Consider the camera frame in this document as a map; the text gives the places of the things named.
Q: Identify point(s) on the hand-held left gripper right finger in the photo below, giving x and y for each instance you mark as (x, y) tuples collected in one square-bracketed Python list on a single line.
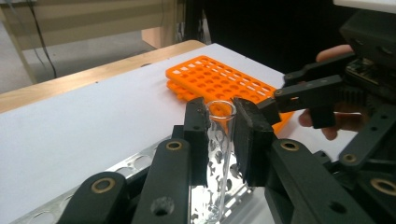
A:
[(252, 146)]

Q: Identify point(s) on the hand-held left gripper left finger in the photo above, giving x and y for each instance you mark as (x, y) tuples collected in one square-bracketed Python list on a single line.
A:
[(197, 140)]

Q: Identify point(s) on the clear glass test tube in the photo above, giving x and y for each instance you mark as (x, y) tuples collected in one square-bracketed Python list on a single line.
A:
[(222, 137)]

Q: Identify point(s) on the orange plastic test tube rack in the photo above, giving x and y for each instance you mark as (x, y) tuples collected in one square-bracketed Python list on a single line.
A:
[(179, 88)]

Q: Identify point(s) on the shiny metal test tube rack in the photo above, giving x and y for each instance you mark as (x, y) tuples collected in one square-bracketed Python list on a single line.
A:
[(200, 202)]

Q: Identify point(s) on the light wooden box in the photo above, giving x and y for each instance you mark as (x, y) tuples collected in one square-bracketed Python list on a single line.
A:
[(158, 37)]

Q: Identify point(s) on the beige wooden furniture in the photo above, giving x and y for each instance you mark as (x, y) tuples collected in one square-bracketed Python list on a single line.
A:
[(93, 18)]

